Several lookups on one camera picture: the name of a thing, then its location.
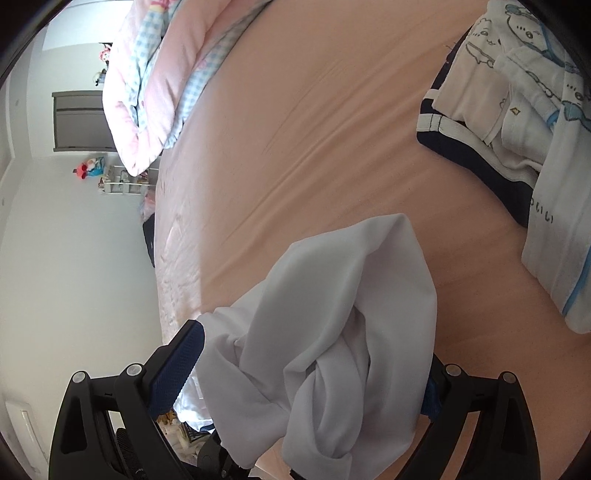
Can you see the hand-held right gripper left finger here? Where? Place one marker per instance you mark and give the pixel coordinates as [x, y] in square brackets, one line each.
[178, 369]

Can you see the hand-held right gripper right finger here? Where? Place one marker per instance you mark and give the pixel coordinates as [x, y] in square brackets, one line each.
[461, 387]

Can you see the white t-shirt navy trim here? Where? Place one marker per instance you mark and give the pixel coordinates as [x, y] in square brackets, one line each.
[346, 300]

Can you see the black bag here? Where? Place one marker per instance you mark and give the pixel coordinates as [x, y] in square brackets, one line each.
[148, 242]

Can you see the pink cloth heap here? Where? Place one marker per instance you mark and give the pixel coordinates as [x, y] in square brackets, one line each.
[148, 205]

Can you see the white shelf rack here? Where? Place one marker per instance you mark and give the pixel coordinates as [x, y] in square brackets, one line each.
[122, 182]

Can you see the red plush toy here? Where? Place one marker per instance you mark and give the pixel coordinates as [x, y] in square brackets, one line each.
[87, 168]

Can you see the navy blue garment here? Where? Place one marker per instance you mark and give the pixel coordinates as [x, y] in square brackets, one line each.
[461, 143]

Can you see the grey door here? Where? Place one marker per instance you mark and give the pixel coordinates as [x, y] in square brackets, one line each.
[78, 120]

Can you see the bed with pink sheet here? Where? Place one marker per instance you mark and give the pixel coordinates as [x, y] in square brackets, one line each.
[346, 115]

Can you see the folded pink checkered quilt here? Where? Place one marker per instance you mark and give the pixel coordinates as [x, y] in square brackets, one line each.
[147, 69]

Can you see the white cartoon print pajamas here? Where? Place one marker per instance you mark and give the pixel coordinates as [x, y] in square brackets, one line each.
[531, 92]

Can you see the pink doll figure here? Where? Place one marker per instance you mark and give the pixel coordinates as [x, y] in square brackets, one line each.
[105, 55]

